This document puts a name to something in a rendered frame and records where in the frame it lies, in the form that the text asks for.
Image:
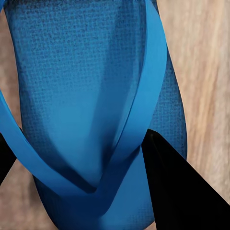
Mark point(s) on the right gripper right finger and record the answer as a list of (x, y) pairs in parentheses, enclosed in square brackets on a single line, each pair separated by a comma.
[(181, 198)]

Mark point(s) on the sandal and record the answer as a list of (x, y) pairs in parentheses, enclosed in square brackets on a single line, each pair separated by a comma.
[(94, 76)]

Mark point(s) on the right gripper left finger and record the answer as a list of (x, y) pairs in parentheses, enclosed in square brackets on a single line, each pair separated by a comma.
[(7, 158)]

